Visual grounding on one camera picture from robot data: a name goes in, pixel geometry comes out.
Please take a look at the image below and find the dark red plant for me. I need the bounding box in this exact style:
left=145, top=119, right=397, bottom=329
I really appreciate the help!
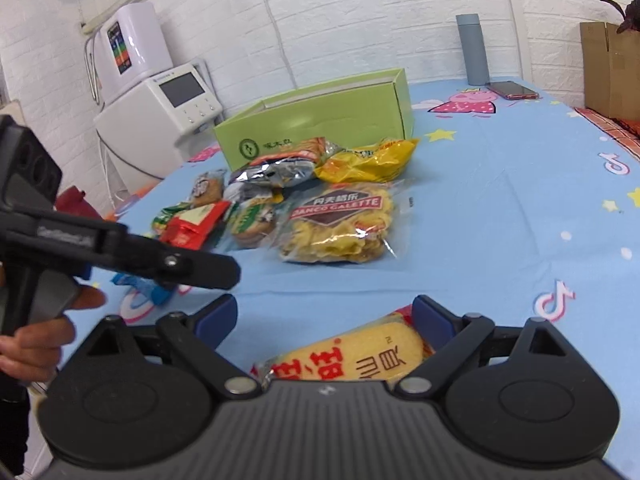
left=600, top=0, right=640, bottom=35

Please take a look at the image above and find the round brown cookie packet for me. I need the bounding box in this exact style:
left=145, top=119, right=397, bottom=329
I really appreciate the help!
left=189, top=170, right=226, bottom=208

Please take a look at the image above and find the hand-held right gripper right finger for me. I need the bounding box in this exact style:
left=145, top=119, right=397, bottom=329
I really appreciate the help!
left=392, top=296, right=576, bottom=401

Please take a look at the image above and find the red thermos jug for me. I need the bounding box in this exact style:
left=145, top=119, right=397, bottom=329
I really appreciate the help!
left=54, top=185, right=108, bottom=221

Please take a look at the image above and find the white pipe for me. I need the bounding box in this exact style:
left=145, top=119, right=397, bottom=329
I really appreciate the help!
left=500, top=0, right=532, bottom=81

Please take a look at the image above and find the silver foil snack packet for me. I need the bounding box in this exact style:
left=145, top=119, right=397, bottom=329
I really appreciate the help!
left=223, top=155, right=316, bottom=203

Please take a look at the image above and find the white dispenser with screen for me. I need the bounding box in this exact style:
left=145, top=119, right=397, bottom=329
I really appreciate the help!
left=94, top=60, right=224, bottom=181

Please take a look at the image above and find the red snack packet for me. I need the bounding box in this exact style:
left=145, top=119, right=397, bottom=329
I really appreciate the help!
left=160, top=201, right=232, bottom=251

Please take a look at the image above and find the smartphone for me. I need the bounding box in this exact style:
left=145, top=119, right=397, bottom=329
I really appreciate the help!
left=487, top=80, right=540, bottom=101

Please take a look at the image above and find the white hose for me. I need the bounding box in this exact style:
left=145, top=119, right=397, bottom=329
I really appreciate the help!
left=84, top=35, right=106, bottom=107

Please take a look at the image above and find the yellow cake snack packet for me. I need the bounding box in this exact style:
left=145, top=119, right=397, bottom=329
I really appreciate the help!
left=250, top=307, right=436, bottom=386

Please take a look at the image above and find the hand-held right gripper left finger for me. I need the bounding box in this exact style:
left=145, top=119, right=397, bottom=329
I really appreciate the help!
left=75, top=294, right=262, bottom=401

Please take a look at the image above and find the printed blue tablecloth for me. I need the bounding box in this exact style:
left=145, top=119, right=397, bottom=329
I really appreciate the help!
left=107, top=77, right=640, bottom=480

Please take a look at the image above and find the green-label cookie packet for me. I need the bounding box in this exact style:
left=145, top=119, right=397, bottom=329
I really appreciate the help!
left=225, top=195, right=281, bottom=250

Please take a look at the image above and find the white water purifier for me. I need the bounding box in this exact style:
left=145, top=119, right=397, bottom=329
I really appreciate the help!
left=92, top=2, right=173, bottom=106

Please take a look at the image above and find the orange snack packet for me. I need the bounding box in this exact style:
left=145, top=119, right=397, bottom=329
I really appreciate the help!
left=250, top=136, right=346, bottom=168

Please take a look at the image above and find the clear yellow biscuit packet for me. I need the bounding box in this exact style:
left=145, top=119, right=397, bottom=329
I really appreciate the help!
left=270, top=182, right=416, bottom=266

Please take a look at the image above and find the white wall cable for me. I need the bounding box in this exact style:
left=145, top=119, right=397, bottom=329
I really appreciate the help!
left=251, top=0, right=297, bottom=87

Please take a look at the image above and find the grey bottle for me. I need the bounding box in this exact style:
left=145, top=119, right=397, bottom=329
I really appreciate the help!
left=456, top=13, right=491, bottom=87

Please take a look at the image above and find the green snack packet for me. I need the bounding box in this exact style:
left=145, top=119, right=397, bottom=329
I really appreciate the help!
left=151, top=201, right=193, bottom=236

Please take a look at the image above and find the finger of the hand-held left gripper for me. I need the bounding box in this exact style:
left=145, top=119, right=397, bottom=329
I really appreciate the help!
left=125, top=232, right=242, bottom=291

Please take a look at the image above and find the brown cardboard box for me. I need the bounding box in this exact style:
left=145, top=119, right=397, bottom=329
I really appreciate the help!
left=580, top=21, right=640, bottom=121

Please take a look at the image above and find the person's left hand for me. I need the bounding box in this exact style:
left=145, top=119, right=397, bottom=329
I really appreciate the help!
left=0, top=265, right=107, bottom=387

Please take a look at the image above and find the blue snack packet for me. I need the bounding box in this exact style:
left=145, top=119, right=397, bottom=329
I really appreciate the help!
left=111, top=272, right=173, bottom=307

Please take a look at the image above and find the green cardboard box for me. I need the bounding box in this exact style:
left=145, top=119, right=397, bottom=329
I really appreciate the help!
left=213, top=67, right=416, bottom=171

